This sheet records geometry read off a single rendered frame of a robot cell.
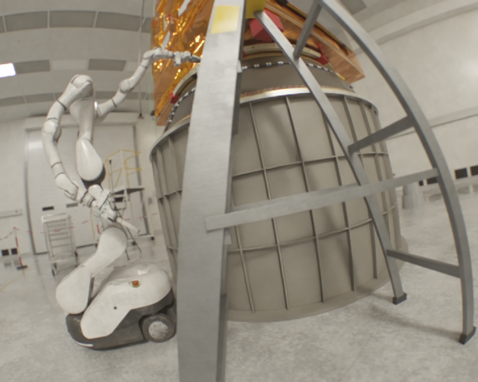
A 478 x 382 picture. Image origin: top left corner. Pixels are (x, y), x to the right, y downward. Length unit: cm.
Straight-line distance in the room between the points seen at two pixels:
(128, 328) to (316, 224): 105
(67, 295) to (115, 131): 873
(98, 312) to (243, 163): 102
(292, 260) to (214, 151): 88
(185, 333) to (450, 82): 670
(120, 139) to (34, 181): 398
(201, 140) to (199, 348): 36
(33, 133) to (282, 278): 969
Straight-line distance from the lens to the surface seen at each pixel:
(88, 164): 124
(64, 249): 580
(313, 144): 116
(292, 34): 174
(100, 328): 115
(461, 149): 636
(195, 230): 34
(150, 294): 108
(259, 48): 167
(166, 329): 117
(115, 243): 119
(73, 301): 129
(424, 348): 96
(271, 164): 110
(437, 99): 650
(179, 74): 215
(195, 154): 36
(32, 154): 961
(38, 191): 921
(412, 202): 387
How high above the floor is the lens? 64
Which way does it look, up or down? 3 degrees up
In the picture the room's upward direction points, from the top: 11 degrees counter-clockwise
